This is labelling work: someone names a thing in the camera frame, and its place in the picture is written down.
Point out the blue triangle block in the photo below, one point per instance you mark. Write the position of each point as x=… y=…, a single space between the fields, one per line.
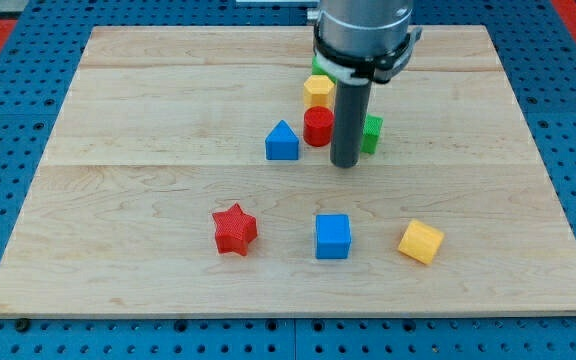
x=282 y=143

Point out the green block behind arm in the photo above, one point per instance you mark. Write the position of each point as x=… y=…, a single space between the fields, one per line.
x=317 y=69

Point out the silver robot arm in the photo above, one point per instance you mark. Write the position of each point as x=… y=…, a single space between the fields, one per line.
x=363 y=28

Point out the red star block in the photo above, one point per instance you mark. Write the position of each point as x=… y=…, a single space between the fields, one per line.
x=234 y=230

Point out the red cylinder block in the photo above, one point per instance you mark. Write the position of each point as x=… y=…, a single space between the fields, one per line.
x=318 y=125

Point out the blue cube block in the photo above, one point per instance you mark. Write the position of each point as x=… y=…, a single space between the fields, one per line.
x=332 y=236

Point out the yellow hexagon block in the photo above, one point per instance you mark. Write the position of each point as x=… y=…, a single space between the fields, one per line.
x=318 y=91

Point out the green block right of rod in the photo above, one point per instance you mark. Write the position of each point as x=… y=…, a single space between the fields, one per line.
x=371 y=133

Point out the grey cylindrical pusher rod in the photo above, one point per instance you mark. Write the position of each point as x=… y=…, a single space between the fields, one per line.
x=351 y=103

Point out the wooden board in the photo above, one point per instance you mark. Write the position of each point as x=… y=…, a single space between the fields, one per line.
x=163 y=126

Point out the yellow block lower right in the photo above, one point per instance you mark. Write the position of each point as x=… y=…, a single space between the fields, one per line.
x=421 y=241

